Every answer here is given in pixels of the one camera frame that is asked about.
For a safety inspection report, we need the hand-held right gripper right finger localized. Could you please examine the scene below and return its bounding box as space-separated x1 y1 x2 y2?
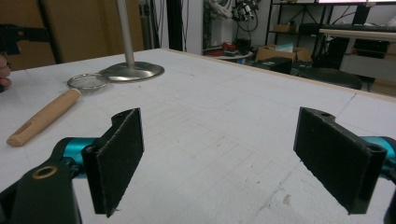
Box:
292 106 389 216

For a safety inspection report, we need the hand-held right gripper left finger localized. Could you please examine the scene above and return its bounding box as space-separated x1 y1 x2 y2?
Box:
81 107 145 218

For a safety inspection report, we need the wooden-handled mesh strainer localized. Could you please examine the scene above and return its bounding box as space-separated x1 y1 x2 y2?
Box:
6 73 111 147

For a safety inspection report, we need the brown wooden cabinet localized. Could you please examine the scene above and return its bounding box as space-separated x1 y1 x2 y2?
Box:
0 0 145 72

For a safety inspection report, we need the black round stool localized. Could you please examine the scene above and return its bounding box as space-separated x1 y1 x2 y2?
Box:
299 67 364 91

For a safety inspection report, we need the metal stand with round base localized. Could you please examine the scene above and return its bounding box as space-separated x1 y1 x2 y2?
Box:
98 0 165 83

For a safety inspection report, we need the black box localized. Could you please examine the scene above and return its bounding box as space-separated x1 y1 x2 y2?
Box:
252 56 293 75

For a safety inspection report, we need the open cardboard box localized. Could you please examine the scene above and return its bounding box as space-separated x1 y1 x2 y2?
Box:
255 42 313 63

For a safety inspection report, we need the wooden-topped side table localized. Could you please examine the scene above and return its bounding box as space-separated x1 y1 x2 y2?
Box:
318 27 396 63

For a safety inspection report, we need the black metal shelf rack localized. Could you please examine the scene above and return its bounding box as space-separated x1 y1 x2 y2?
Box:
264 0 325 57

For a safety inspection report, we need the red tool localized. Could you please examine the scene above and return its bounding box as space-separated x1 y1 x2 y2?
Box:
221 41 239 52

